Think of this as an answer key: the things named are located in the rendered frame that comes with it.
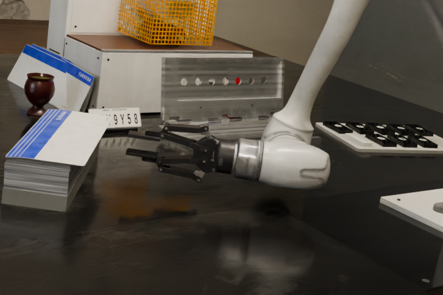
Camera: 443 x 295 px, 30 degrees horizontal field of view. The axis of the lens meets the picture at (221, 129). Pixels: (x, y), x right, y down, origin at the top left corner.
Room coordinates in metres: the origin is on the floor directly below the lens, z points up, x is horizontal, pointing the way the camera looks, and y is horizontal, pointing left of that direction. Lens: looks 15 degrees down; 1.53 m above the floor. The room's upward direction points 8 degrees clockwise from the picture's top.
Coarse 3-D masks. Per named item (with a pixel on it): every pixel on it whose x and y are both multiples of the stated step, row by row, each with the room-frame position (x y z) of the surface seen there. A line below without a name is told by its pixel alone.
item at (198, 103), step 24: (168, 72) 2.23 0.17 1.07; (192, 72) 2.29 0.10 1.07; (216, 72) 2.34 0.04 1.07; (240, 72) 2.40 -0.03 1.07; (264, 72) 2.46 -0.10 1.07; (168, 96) 2.22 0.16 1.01; (192, 96) 2.28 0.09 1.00; (216, 96) 2.34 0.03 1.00; (240, 96) 2.39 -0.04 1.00; (264, 96) 2.45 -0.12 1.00; (168, 120) 2.21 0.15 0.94; (192, 120) 2.27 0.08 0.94
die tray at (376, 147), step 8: (320, 128) 2.53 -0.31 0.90; (328, 128) 2.51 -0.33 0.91; (336, 136) 2.44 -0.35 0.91; (344, 136) 2.44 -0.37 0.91; (360, 136) 2.47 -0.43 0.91; (384, 136) 2.52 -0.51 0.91; (424, 136) 2.59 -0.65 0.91; (432, 136) 2.61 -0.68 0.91; (352, 144) 2.36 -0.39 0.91; (376, 144) 2.40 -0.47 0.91; (440, 144) 2.52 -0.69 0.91; (384, 152) 2.36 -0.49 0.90; (392, 152) 2.37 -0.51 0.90; (400, 152) 2.38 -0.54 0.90; (408, 152) 2.40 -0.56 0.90; (416, 152) 2.41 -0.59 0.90; (424, 152) 2.42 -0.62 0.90; (432, 152) 2.43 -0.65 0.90; (440, 152) 2.44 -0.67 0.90
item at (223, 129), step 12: (216, 120) 2.32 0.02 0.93; (228, 120) 2.35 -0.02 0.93; (240, 120) 2.38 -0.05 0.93; (264, 120) 2.46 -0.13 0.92; (180, 132) 2.18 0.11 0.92; (216, 132) 2.24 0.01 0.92; (228, 132) 2.25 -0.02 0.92; (240, 132) 2.27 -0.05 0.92; (252, 132) 2.29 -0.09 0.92; (180, 144) 2.13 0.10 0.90; (312, 144) 2.32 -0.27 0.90
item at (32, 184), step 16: (48, 112) 1.91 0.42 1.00; (32, 128) 1.75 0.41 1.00; (16, 144) 1.62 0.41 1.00; (16, 160) 1.54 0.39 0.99; (32, 160) 1.54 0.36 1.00; (16, 176) 1.54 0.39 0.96; (32, 176) 1.54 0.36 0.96; (48, 176) 1.54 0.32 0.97; (64, 176) 1.54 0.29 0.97; (80, 176) 1.69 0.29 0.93; (16, 192) 1.54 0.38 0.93; (32, 192) 1.54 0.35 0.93; (48, 192) 1.54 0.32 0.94; (64, 192) 1.54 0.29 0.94; (48, 208) 1.54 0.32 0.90; (64, 208) 1.54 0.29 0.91
